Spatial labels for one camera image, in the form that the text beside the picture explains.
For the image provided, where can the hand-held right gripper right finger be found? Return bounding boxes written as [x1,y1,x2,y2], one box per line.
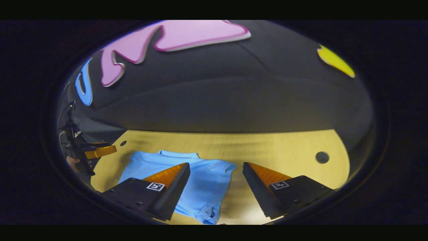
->
[242,162,335,220]

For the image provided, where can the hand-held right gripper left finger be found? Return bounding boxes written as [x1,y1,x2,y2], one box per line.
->
[101,162,191,222]

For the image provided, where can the light blue polo T-shirt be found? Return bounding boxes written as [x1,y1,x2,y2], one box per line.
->
[119,150,237,225]

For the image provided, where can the black backdrop cloth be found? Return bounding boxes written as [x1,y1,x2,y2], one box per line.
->
[57,20,375,188]

